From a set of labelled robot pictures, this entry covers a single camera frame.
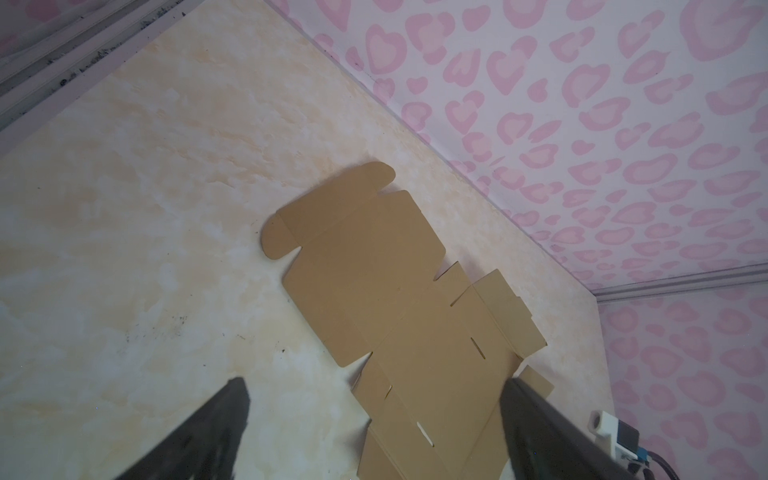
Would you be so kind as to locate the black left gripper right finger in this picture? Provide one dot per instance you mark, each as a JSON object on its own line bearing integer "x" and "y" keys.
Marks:
{"x": 542, "y": 444}

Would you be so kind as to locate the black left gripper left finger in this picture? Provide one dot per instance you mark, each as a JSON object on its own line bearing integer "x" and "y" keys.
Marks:
{"x": 205, "y": 445}

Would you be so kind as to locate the brown cardboard box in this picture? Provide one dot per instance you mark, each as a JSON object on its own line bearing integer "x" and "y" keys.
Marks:
{"x": 368, "y": 277}

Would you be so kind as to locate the back right aluminium post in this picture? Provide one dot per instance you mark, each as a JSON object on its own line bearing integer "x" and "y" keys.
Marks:
{"x": 727, "y": 278}

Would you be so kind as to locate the aluminium post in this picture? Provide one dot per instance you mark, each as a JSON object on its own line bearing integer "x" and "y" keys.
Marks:
{"x": 727, "y": 278}
{"x": 79, "y": 41}

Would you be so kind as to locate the back left aluminium post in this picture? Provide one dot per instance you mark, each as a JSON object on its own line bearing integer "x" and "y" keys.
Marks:
{"x": 79, "y": 41}

